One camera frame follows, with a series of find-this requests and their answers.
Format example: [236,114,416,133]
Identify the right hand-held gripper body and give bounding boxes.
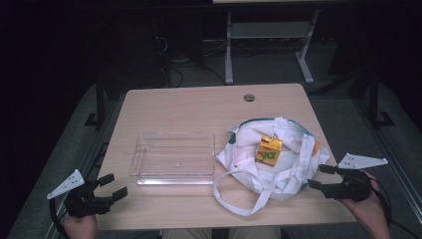
[321,152,389,203]

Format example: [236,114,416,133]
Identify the person's right hand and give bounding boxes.
[339,170,393,239]

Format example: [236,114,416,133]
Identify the white metal frame stand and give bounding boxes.
[212,0,321,86]

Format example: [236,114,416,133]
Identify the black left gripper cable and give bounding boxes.
[49,197,72,239]

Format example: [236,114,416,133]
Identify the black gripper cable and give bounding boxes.
[49,197,72,239]
[366,174,422,239]

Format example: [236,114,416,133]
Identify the clear plastic container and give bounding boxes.
[127,131,217,186]

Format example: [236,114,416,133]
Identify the floor cables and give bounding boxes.
[153,35,227,88]

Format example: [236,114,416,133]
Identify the black metal stand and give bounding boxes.
[84,75,107,127]
[362,68,396,129]

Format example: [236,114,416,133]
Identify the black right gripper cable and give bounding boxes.
[366,174,422,239]

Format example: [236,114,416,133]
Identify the person's left hand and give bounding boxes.
[62,214,99,239]

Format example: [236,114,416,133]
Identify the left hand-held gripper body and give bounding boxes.
[46,169,114,219]

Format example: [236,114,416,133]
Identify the yellow juice carton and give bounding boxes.
[255,134,284,168]

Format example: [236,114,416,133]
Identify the white cloth tote bag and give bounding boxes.
[212,116,332,218]

